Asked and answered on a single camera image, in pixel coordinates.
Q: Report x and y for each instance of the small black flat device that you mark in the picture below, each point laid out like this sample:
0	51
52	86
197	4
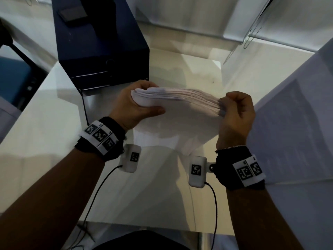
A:
72	14

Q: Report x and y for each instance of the black left wristband with markers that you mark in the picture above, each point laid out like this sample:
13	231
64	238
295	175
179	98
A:
100	137

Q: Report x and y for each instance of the person's black clothing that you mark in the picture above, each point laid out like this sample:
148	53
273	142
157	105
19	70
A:
145	240

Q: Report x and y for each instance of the person's right fingers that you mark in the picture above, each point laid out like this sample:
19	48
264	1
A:
234	100

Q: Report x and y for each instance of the stack of white paper sheets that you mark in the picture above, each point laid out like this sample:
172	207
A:
182	109

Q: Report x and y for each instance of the dark blue paper shredder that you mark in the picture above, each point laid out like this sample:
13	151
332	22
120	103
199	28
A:
101	44

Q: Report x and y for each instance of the large white printed sheet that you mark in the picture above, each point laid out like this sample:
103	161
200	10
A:
294	122

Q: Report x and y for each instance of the black wristband with markers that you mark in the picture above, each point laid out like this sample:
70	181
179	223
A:
242	169
100	137

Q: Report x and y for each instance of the white window blind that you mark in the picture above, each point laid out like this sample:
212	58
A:
286	18

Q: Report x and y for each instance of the person's left hand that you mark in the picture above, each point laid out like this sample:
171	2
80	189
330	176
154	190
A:
124	111

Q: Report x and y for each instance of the black right wristband with markers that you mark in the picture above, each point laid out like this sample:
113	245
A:
242	169

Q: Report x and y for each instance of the person's right forearm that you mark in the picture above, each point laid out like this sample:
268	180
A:
257	218

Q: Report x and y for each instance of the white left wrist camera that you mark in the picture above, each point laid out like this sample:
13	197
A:
130	158

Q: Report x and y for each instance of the person's right hand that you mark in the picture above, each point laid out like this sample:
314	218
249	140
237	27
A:
236	122

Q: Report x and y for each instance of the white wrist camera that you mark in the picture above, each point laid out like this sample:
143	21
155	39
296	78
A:
130	158
197	171

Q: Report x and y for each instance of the person's left forearm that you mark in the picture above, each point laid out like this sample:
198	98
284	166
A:
49	195

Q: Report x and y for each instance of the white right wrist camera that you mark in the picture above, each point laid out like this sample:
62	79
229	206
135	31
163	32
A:
197	171

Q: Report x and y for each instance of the person's left thumb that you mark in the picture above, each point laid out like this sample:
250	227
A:
152	110

